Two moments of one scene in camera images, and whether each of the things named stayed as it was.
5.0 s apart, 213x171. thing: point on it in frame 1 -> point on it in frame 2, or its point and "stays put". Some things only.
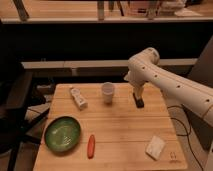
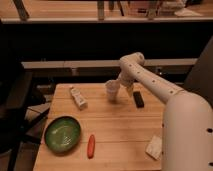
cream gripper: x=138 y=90 -> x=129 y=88
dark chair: x=17 y=115 stays put
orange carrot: x=91 y=146 stays put
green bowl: x=62 y=134 stays put
